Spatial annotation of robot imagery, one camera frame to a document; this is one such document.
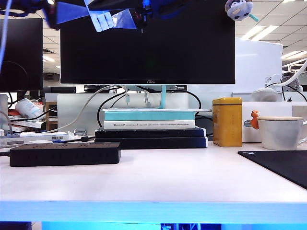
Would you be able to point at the teal book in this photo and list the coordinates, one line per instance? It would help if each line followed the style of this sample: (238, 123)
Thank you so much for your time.
(148, 116)

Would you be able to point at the white mug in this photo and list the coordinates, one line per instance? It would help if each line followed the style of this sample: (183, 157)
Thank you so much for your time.
(278, 134)

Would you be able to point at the silver partition foot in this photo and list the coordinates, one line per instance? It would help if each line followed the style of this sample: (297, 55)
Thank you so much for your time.
(79, 131)

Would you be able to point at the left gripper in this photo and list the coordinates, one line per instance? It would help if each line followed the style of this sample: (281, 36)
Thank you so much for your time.
(50, 14)

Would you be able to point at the black mouse pad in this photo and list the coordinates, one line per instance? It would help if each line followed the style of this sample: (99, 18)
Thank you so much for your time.
(283, 165)

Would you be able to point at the black book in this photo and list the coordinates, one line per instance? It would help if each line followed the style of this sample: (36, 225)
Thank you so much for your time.
(148, 133)
(148, 143)

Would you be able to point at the silver monitor stand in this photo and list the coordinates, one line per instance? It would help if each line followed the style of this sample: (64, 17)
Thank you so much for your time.
(163, 98)

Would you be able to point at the orange fox figurine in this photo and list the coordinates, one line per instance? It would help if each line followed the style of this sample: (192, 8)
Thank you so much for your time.
(254, 119)

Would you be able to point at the yellow tin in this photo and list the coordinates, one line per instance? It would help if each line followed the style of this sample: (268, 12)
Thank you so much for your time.
(226, 124)

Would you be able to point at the white book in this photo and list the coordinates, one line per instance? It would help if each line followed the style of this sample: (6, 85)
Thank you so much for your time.
(148, 125)

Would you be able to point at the white charger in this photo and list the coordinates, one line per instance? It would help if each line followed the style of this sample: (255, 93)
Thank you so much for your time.
(102, 21)

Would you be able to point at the white board panel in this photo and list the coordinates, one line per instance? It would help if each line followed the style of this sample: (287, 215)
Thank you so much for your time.
(259, 67)

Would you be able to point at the black monitor with pole stand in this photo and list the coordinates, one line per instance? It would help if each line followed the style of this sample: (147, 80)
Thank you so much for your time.
(21, 52)

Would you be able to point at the white plastic bottle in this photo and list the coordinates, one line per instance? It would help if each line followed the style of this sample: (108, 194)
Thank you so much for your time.
(28, 107)

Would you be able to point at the blue white medicine box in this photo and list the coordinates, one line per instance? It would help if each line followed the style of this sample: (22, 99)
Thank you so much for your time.
(36, 136)

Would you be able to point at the white rounded object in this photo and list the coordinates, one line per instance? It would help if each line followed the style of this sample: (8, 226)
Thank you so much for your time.
(263, 94)

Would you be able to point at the black AOC monitor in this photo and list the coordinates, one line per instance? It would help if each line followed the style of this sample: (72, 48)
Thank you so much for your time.
(144, 60)

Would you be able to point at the messy book pile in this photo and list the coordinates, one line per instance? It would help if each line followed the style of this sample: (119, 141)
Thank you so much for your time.
(26, 124)

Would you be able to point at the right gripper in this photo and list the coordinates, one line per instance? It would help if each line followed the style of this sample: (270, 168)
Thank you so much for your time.
(151, 8)

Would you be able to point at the black power strip wood top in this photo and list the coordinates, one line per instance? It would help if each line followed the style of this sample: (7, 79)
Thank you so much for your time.
(64, 155)

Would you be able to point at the brown wooden shelf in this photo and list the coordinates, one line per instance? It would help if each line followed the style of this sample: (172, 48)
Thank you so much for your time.
(50, 117)

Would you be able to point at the grey plush toy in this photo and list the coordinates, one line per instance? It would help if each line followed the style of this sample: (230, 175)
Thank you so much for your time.
(237, 9)

